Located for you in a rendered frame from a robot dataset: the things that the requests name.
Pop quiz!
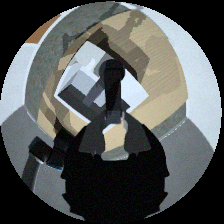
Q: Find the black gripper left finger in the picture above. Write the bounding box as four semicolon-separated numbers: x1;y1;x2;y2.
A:
60;109;107;180

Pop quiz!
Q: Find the white sink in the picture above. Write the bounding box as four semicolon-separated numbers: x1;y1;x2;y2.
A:
54;41;149;123

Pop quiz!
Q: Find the black mixer tap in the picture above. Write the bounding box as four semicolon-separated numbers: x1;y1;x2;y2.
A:
82;59;126;124

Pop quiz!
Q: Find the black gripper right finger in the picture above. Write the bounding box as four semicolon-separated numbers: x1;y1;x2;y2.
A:
121;109;170;178

